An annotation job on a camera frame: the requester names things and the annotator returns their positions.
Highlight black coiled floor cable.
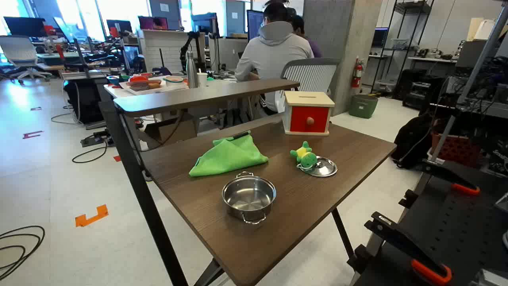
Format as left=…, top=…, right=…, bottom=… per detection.
left=0, top=224, right=47, bottom=283

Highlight red floor tape marker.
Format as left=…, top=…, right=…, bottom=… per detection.
left=20, top=129, right=44, bottom=142

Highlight red crate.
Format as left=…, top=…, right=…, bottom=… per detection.
left=430, top=132, right=482, bottom=169

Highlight white office chair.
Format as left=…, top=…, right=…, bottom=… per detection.
left=0, top=35, right=53, bottom=85

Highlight brown wooden desk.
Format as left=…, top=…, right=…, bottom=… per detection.
left=101, top=78, right=301, bottom=118

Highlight green bin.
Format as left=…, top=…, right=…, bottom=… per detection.
left=347, top=92, right=379, bottom=119

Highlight black perforated base board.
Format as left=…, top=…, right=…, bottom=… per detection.
left=353, top=167, right=508, bottom=286

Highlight steel pot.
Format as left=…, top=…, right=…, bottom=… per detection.
left=220, top=170, right=277, bottom=228

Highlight person in purple shirt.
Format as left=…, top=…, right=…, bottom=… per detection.
left=288, top=15, right=323, bottom=59

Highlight red tray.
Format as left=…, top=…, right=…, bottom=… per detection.
left=125, top=72, right=163, bottom=92

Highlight black table leg frame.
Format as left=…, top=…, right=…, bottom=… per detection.
left=193, top=207, right=361, bottom=286

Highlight gray mesh office chair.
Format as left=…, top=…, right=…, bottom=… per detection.
left=272, top=58, right=339, bottom=115

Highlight black clamp with orange handle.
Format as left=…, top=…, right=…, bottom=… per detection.
left=363, top=212, right=453, bottom=286
left=420, top=158, right=482, bottom=199

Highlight gray aluminium pole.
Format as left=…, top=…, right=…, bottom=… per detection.
left=426, top=3, right=508, bottom=164

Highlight steel water bottle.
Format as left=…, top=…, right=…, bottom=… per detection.
left=185, top=50, right=198, bottom=89

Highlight wooden box with coin slot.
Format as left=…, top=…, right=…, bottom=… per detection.
left=280, top=91, right=336, bottom=137

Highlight red fire extinguisher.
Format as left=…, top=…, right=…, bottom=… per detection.
left=349, top=58, right=364, bottom=92

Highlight person in gray hoodie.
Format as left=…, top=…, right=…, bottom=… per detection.
left=233, top=0, right=315, bottom=116

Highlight green cloth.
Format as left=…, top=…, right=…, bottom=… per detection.
left=187, top=132, right=269, bottom=180

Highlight black backpack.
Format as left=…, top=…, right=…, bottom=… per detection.
left=390, top=113, right=436, bottom=172

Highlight black computer monitor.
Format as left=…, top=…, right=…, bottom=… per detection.
left=137, top=15, right=169, bottom=32
left=190, top=11, right=218, bottom=37
left=245, top=8, right=266, bottom=42
left=104, top=19, right=133, bottom=38
left=3, top=16, right=47, bottom=38

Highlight green frog plush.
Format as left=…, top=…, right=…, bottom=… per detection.
left=288, top=140, right=318, bottom=170

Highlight red drawer with wooden knob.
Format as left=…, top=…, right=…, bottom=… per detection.
left=288, top=107, right=330, bottom=134

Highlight cardboard box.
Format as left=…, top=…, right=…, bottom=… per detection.
left=141, top=116, right=198, bottom=150

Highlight black metal shelf rack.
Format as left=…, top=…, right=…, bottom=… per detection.
left=369, top=0, right=436, bottom=92

